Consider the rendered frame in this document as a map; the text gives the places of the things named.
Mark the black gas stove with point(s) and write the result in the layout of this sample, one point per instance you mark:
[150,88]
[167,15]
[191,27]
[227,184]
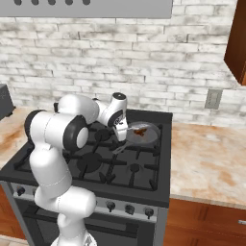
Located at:
[128,179]

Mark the black stove knob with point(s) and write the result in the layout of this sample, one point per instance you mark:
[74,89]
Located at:
[20,191]
[129,209]
[110,206]
[149,212]
[34,191]

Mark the dark grey toaster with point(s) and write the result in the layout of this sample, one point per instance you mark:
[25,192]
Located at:
[5,101]

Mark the brown wooden base cupboard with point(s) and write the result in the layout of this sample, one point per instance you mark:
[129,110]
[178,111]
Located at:
[205,224]
[8,214]

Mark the brown wooden wall cupboard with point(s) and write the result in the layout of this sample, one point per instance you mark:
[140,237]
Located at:
[238,48]

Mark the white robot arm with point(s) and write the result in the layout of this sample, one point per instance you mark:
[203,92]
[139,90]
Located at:
[51,166]

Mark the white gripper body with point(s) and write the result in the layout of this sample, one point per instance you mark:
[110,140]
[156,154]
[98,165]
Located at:
[121,132]

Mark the grey wall outlet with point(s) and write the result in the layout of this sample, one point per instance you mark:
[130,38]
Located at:
[213,99]

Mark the brown chicken piece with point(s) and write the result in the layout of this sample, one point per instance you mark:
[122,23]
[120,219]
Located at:
[140,131]

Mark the black oven door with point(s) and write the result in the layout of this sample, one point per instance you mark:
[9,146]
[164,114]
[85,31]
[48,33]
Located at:
[128,235]

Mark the grey frying pan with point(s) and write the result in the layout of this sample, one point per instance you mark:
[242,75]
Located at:
[148,136]

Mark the grey range hood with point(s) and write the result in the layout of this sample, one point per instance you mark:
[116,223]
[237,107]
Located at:
[96,9]

